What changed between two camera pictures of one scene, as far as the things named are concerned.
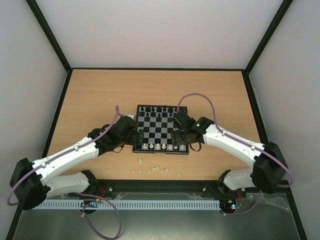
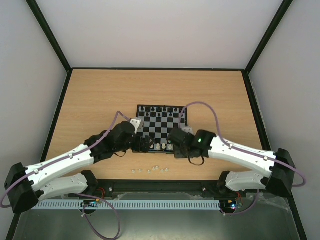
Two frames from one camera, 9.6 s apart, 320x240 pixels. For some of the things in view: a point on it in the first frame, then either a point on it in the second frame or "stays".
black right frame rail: (255, 108) stays
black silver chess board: (156, 121) stays
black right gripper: (178, 135) to (179, 152)
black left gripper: (134, 140) to (138, 147)
